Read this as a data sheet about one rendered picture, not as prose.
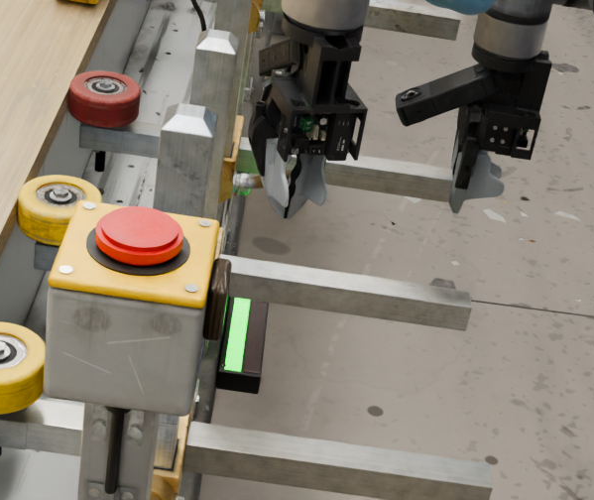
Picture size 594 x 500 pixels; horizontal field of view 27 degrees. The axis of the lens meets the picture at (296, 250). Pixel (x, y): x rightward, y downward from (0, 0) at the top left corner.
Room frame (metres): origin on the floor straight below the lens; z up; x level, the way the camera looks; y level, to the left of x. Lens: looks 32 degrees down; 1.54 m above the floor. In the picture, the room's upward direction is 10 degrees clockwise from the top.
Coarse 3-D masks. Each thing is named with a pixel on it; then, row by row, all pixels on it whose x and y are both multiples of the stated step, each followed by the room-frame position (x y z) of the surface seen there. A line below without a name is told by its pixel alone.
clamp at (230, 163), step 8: (240, 120) 1.32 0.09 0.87; (240, 128) 1.30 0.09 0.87; (240, 136) 1.28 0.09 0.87; (232, 144) 1.25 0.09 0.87; (232, 152) 1.24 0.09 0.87; (224, 160) 1.22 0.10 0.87; (232, 160) 1.22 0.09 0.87; (224, 168) 1.20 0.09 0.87; (232, 168) 1.22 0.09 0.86; (224, 176) 1.20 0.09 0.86; (232, 176) 1.21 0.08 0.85; (224, 184) 1.20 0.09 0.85; (232, 184) 1.22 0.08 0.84; (224, 192) 1.20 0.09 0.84
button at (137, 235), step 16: (128, 208) 0.49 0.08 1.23; (144, 208) 0.50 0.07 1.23; (96, 224) 0.48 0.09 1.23; (112, 224) 0.48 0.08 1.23; (128, 224) 0.48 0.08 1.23; (144, 224) 0.48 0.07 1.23; (160, 224) 0.48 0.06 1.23; (176, 224) 0.49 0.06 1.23; (96, 240) 0.47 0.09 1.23; (112, 240) 0.47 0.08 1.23; (128, 240) 0.47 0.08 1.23; (144, 240) 0.47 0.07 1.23; (160, 240) 0.47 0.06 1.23; (176, 240) 0.48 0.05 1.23; (112, 256) 0.46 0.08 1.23; (128, 256) 0.46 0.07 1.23; (144, 256) 0.46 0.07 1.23; (160, 256) 0.46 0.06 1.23
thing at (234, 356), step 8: (240, 304) 1.19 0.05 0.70; (248, 304) 1.19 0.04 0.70; (240, 312) 1.17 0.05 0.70; (248, 312) 1.17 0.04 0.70; (232, 320) 1.15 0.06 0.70; (240, 320) 1.15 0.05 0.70; (232, 328) 1.13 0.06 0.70; (240, 328) 1.14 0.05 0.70; (232, 336) 1.12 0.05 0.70; (240, 336) 1.12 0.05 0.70; (232, 344) 1.11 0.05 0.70; (240, 344) 1.11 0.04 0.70; (232, 352) 1.09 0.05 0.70; (240, 352) 1.09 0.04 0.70; (232, 360) 1.08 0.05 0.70; (240, 360) 1.08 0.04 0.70; (224, 368) 1.06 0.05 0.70; (232, 368) 1.06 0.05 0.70; (240, 368) 1.07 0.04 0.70
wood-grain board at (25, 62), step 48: (0, 0) 1.47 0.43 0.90; (48, 0) 1.50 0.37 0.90; (0, 48) 1.33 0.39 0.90; (48, 48) 1.36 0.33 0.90; (0, 96) 1.21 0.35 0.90; (48, 96) 1.23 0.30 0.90; (0, 144) 1.11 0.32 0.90; (48, 144) 1.15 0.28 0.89; (0, 192) 1.02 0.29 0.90; (0, 240) 0.95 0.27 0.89
